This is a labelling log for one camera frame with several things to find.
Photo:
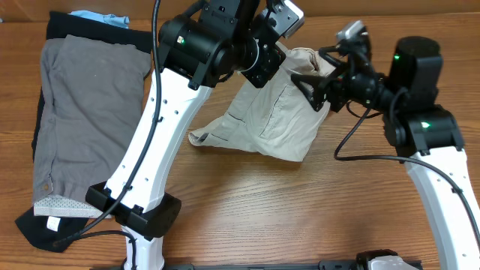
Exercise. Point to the beige shorts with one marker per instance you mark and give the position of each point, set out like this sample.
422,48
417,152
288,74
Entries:
275,120

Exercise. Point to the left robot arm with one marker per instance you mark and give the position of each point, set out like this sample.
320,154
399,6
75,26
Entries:
192,52

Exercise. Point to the grey shorts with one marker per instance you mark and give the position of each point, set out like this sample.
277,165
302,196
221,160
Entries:
93,93

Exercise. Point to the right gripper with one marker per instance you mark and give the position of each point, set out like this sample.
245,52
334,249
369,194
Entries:
334,90

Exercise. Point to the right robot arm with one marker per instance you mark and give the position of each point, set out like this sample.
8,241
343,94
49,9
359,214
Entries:
425,136

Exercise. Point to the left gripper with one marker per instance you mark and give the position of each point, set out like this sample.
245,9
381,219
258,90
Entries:
272,58

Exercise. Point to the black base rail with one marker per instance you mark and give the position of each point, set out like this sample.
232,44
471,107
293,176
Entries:
375,259

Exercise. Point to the light blue garment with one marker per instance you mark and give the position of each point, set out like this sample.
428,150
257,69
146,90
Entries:
110,19

